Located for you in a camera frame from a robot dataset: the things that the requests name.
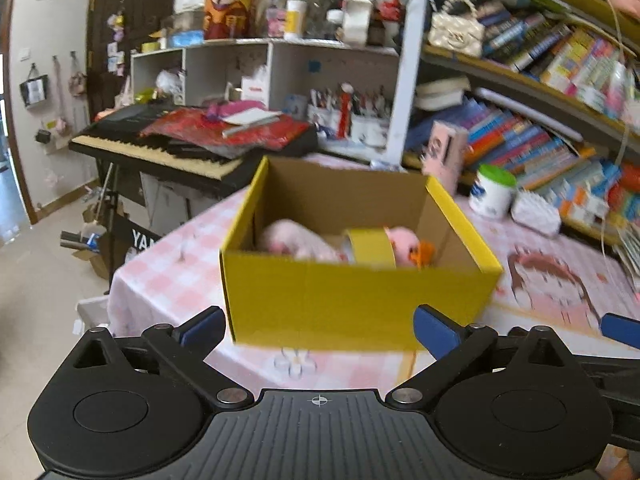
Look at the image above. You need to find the person right hand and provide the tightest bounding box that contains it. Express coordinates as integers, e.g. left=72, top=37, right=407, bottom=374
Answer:
left=597, top=445, right=640, bottom=480

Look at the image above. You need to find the pink cartoon desk mat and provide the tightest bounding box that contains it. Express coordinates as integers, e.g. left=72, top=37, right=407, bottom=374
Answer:
left=418, top=198, right=639, bottom=359

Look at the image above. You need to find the pink checkered tablecloth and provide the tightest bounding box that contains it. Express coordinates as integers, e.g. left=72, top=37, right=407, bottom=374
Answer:
left=108, top=156, right=432, bottom=392

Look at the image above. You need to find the stack of magazines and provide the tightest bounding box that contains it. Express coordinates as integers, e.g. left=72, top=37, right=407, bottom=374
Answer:
left=614, top=223, right=640, bottom=292

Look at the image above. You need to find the gold tape roll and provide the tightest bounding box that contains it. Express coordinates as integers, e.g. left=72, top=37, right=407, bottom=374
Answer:
left=343, top=228, right=396, bottom=269

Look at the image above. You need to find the red colourful book set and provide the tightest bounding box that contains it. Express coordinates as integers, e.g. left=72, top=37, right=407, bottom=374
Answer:
left=606, top=162, right=640, bottom=224

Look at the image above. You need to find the white orange medicine box upper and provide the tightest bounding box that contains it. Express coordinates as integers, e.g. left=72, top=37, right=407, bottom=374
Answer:
left=558, top=186, right=610, bottom=226

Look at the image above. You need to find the pink plush toy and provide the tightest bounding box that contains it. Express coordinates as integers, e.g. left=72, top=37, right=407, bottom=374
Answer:
left=257, top=219, right=436, bottom=269

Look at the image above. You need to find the white quilted purse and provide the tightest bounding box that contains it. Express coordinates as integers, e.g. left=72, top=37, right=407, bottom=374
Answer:
left=511, top=191, right=562, bottom=238

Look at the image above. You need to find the white jar green lid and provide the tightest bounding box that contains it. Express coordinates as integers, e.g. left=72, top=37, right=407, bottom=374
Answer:
left=469, top=164, right=518, bottom=220

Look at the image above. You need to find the yellow cardboard box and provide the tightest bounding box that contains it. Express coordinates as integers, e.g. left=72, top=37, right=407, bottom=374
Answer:
left=220, top=157, right=502, bottom=351

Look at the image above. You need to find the pink cylindrical container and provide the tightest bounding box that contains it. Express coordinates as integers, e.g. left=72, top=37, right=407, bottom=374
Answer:
left=422, top=120, right=469, bottom=195

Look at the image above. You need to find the row of colourful books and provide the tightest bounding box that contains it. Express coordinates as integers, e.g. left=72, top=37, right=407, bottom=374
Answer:
left=405, top=98, right=624, bottom=200

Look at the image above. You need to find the red papers pile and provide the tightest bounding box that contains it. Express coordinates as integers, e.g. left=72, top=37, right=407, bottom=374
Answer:
left=139, top=107, right=318, bottom=158

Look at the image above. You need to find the black electronic keyboard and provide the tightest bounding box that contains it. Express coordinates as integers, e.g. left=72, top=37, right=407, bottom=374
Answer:
left=70, top=104, right=318, bottom=197

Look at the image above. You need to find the wooden bookshelf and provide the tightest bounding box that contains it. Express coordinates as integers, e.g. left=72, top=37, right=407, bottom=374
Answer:
left=387, top=0, right=640, bottom=246

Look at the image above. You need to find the white cubby shelf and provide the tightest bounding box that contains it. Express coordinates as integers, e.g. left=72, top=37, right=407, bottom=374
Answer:
left=130, top=38, right=399, bottom=110

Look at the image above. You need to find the gold quilted purse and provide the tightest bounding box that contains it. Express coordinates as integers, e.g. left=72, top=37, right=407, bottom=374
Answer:
left=427, top=0, right=485, bottom=58

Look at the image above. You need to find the fortune god figurine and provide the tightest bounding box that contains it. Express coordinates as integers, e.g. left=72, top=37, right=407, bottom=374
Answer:
left=203, top=0, right=255, bottom=40

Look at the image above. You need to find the white charging cable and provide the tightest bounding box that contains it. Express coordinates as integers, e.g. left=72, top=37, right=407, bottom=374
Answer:
left=596, top=0, right=634, bottom=261

